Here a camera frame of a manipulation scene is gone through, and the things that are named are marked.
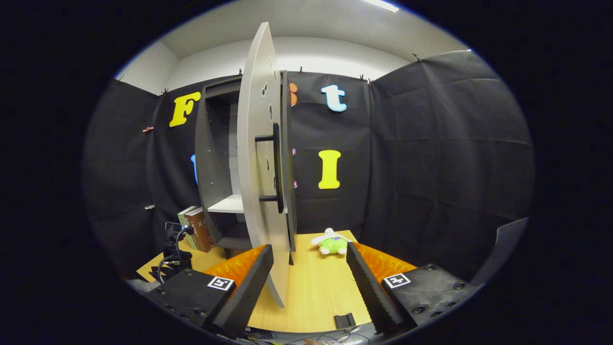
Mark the ceiling light panel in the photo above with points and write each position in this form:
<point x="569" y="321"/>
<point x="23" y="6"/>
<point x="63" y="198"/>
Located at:
<point x="380" y="5"/>

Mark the dark grey cabinet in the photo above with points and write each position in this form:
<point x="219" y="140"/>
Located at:
<point x="215" y="167"/>

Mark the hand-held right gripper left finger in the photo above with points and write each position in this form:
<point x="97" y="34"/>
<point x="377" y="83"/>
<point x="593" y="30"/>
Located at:
<point x="246" y="292"/>

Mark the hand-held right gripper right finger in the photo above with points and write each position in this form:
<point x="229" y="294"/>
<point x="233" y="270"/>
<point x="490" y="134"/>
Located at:
<point x="371" y="292"/>

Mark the green plush toy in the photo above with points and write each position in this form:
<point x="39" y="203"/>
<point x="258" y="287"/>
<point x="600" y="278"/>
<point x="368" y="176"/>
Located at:
<point x="333" y="243"/>

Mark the white cabinet shelf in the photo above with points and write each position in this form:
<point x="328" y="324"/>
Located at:
<point x="227" y="205"/>

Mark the brown cover book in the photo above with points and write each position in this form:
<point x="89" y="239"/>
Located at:
<point x="201" y="232"/>

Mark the grey chair backrest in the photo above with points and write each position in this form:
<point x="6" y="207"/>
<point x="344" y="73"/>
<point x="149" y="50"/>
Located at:
<point x="505" y="244"/>

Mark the black backdrop cloth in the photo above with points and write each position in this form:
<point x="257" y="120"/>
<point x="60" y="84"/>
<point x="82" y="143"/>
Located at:
<point x="431" y="167"/>

